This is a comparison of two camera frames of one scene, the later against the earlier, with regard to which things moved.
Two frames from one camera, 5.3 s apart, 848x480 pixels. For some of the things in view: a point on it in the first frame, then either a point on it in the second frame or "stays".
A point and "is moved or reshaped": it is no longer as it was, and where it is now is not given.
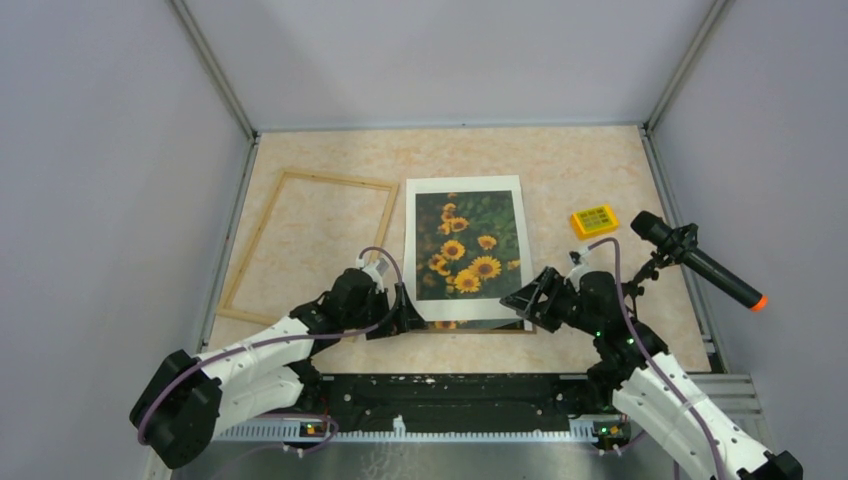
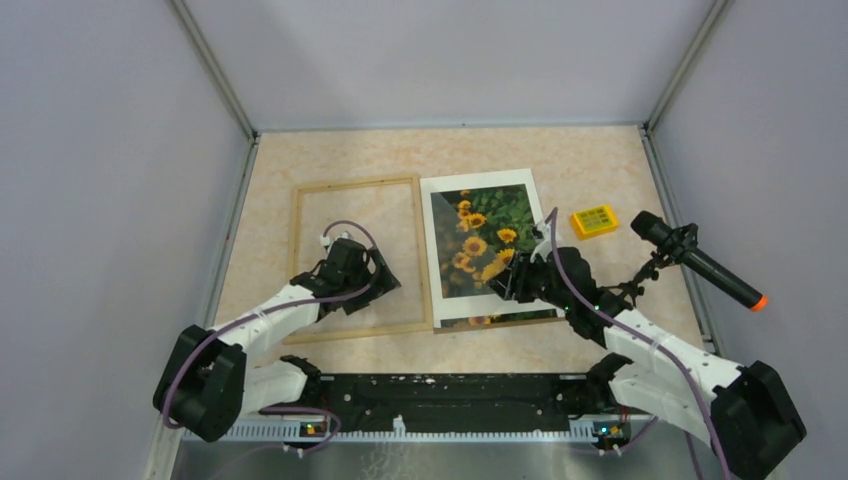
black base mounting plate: (464, 402) stays
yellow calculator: (594, 221) stays
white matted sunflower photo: (465, 247) is moved or reshaped
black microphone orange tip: (677, 244) stays
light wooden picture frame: (276, 317) → (423, 279)
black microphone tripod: (680, 240) stays
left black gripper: (406, 317) → (386, 283)
